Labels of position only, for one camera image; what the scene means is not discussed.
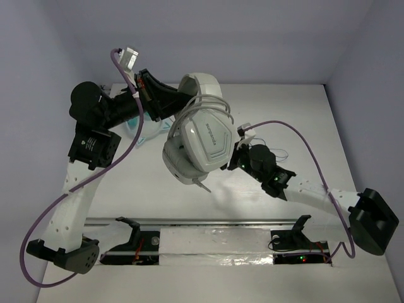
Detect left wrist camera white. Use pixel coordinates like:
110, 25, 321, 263
118, 46, 139, 79

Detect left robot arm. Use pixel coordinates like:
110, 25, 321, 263
20, 69, 198, 275

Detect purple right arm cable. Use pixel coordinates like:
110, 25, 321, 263
246, 120, 356, 259

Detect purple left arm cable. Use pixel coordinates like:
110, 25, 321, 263
20, 47, 145, 288

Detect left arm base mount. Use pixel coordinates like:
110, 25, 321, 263
95, 217, 160, 265

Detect white over-ear headphones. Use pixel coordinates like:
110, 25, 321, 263
162, 73, 237, 192

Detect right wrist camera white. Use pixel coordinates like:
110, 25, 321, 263
236, 123, 256, 150

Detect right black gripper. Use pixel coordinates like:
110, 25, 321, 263
213, 138, 265, 183

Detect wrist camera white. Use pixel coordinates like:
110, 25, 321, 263
118, 46, 139, 79
236, 123, 256, 150

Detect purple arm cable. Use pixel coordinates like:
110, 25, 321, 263
20, 47, 145, 288
246, 120, 356, 259

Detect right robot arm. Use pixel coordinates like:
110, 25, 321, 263
227, 145, 399, 256

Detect teal cat-ear headphones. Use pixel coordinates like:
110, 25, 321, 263
125, 113, 173, 147

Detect grey headphone cable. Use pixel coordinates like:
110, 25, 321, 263
167, 94, 290, 194

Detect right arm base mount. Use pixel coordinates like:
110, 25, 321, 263
268, 215, 332, 265

